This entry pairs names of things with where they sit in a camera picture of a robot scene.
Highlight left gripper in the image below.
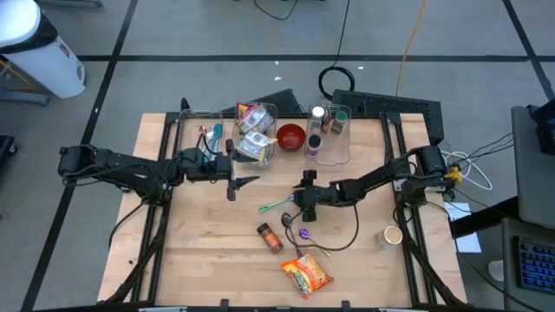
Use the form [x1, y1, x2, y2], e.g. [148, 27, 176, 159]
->
[180, 138, 262, 203]

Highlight white cable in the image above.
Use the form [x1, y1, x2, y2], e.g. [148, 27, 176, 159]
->
[441, 150, 493, 192]

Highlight orange label spice jar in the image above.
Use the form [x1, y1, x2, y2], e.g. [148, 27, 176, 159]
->
[256, 222, 284, 254]

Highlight black device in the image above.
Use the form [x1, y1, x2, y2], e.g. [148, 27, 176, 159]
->
[535, 99, 555, 157]

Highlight clear plastic bin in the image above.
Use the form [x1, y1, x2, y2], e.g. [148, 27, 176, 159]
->
[176, 108, 224, 170]
[226, 101, 278, 171]
[305, 102, 355, 167]

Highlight green toothbrush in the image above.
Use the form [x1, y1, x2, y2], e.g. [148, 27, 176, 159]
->
[258, 194, 297, 214]

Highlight black coiled cable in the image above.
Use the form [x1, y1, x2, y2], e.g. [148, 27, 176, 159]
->
[317, 0, 356, 101]

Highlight green oregano spice jar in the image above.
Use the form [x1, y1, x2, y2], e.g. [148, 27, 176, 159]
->
[331, 110, 349, 135]

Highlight black triangular panel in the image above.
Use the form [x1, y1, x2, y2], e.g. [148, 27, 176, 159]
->
[220, 88, 304, 114]

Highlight spoon with blue checked handle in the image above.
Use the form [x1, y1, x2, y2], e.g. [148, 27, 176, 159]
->
[208, 132, 219, 164]

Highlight black desk cables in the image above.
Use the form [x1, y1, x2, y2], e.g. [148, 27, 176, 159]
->
[459, 132, 515, 172]

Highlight grey desk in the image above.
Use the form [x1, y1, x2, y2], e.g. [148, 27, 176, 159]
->
[500, 216, 555, 312]

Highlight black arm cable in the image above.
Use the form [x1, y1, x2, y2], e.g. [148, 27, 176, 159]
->
[199, 133, 222, 157]
[284, 203, 361, 253]

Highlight silver metal spoon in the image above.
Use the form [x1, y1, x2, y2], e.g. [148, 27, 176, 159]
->
[203, 127, 216, 162]

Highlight black computer keyboard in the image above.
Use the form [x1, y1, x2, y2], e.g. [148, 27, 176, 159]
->
[513, 236, 555, 296]

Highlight black looped floor cable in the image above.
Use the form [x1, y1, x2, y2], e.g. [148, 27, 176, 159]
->
[253, 0, 300, 22]

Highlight grey flat panel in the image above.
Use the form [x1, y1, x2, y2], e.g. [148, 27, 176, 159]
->
[510, 105, 555, 230]

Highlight white trash can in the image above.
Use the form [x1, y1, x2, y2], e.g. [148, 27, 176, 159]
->
[0, 0, 87, 100]

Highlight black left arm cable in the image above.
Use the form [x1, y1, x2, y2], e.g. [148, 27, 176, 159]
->
[199, 133, 222, 157]

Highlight black perforated panel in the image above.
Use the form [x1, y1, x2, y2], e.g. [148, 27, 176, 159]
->
[331, 88, 446, 144]

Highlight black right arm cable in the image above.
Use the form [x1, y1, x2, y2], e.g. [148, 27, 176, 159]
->
[284, 203, 361, 253]

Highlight red and black bowl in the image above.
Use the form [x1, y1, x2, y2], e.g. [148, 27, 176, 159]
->
[276, 123, 307, 153]

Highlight orange chicken ramen pack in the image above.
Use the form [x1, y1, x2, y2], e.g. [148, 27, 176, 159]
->
[279, 252, 335, 300]

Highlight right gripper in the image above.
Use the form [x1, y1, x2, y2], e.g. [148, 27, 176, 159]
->
[291, 169, 342, 223]

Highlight black aluminium table frame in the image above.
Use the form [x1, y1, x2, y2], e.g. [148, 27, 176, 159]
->
[103, 97, 467, 312]

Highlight tan lidded can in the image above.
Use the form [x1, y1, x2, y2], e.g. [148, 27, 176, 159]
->
[375, 224, 404, 250]

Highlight white paper sheet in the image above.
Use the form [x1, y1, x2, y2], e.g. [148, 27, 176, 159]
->
[444, 201, 482, 255]

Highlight yellow hanging cable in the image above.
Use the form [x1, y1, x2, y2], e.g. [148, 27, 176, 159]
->
[394, 0, 429, 97]

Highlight white cap bagel seasoning jar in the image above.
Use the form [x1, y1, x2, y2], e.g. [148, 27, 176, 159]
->
[310, 105, 326, 133]

